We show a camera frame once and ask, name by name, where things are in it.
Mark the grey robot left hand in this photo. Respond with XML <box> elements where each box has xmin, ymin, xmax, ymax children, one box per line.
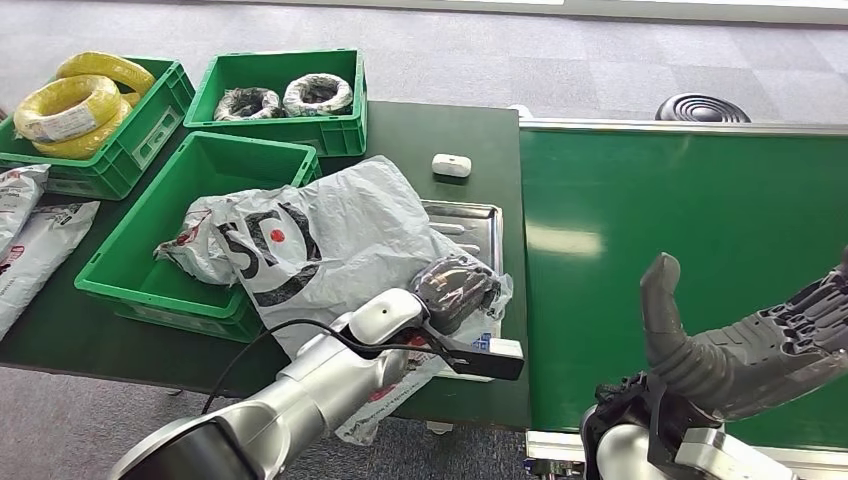
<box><xmin>409</xmin><ymin>254</ymin><xmax>503</xmax><ymax>337</ymax></box>

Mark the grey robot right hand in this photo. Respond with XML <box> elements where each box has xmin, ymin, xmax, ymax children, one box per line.
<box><xmin>639</xmin><ymin>245</ymin><xmax>848</xmax><ymax>423</ymax></box>

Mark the large grey printed courier bag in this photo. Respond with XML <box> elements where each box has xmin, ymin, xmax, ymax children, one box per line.
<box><xmin>208</xmin><ymin>155</ymin><xmax>515</xmax><ymax>446</ymax></box>

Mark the electronic weighing scale steel tray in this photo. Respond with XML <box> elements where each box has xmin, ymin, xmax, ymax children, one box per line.
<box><xmin>420</xmin><ymin>199</ymin><xmax>505</xmax><ymax>384</ymax></box>

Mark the small white plastic device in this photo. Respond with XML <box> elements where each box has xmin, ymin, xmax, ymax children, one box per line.
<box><xmin>431</xmin><ymin>153</ymin><xmax>473</xmax><ymax>179</ymax></box>

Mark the dark green table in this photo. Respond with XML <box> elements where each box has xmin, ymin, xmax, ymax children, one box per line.
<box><xmin>0</xmin><ymin>99</ymin><xmax>533</xmax><ymax>432</ymax></box>

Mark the green crate with black coils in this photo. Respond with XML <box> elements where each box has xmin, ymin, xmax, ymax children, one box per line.
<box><xmin>183</xmin><ymin>48</ymin><xmax>369</xmax><ymax>159</ymax></box>

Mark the black ribbed round object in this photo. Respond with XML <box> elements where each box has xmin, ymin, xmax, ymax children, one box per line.
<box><xmin>654</xmin><ymin>92</ymin><xmax>753</xmax><ymax>124</ymax></box>

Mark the crumpled grey courier bag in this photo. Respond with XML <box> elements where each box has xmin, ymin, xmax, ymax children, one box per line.
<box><xmin>154</xmin><ymin>192</ymin><xmax>240</xmax><ymax>287</ymax></box>

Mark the green plastic crate holding bag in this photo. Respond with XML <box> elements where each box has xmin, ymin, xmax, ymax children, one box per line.
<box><xmin>74</xmin><ymin>131</ymin><xmax>324</xmax><ymax>344</ymax></box>

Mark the green crate with yellow coils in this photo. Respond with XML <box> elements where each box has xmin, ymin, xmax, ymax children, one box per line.
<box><xmin>0</xmin><ymin>56</ymin><xmax>197</xmax><ymax>201</ymax></box>

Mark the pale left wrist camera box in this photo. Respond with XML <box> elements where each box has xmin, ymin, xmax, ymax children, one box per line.
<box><xmin>437</xmin><ymin>336</ymin><xmax>526</xmax><ymax>383</ymax></box>

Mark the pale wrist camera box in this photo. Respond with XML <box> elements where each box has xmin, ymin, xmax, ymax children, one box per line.
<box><xmin>675</xmin><ymin>427</ymin><xmax>806</xmax><ymax>480</ymax></box>
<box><xmin>437</xmin><ymin>336</ymin><xmax>526</xmax><ymax>383</ymax></box>

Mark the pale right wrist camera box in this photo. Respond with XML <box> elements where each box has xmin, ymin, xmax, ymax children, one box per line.
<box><xmin>675</xmin><ymin>427</ymin><xmax>806</xmax><ymax>480</ymax></box>

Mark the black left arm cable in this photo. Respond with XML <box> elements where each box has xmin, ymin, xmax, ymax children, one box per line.
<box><xmin>200</xmin><ymin>319</ymin><xmax>458</xmax><ymax>415</ymax></box>

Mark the black wire coil in wrap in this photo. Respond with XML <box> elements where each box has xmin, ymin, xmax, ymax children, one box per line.
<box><xmin>212</xmin><ymin>87</ymin><xmax>285</xmax><ymax>123</ymax></box>
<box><xmin>282</xmin><ymin>72</ymin><xmax>355</xmax><ymax>119</ymax></box>

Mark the yellow wire coil with label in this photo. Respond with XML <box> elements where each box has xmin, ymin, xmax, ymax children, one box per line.
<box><xmin>13</xmin><ymin>74</ymin><xmax>123</xmax><ymax>144</ymax></box>

